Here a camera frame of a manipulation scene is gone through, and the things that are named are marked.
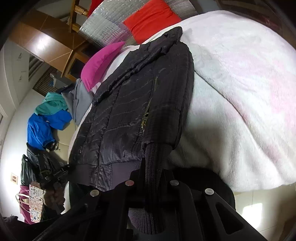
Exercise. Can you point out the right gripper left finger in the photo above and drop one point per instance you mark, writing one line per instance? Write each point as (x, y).
(102, 217)

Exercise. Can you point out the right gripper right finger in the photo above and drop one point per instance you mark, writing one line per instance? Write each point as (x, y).
(200, 206)

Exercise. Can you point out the black quilted puffer jacket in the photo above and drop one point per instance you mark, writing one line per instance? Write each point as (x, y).
(137, 115)

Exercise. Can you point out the person's left hand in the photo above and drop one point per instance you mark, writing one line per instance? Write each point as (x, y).
(54, 197)

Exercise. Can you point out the patterned gift bag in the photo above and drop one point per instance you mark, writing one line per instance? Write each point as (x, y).
(36, 195)

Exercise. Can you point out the blue jacket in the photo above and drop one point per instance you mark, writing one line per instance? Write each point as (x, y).
(40, 129)

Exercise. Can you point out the teal garment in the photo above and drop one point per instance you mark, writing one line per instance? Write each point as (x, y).
(52, 103)

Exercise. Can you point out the grey garment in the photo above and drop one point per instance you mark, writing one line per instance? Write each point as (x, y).
(78, 100)

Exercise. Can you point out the white fleece bed blanket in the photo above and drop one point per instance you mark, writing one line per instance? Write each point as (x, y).
(241, 118)

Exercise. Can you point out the magenta pillow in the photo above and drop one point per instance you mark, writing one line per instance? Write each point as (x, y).
(96, 66)

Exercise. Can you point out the wooden cabinet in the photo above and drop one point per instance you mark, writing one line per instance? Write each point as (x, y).
(49, 39)

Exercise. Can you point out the silver foil insulation panel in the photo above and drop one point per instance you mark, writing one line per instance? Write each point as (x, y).
(105, 25)

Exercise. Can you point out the wooden stair railing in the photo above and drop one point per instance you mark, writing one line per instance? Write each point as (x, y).
(76, 10)

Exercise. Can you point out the red cloth on railing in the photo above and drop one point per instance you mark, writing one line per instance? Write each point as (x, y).
(93, 6)

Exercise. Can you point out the red pillow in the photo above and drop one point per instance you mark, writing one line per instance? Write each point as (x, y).
(150, 19)

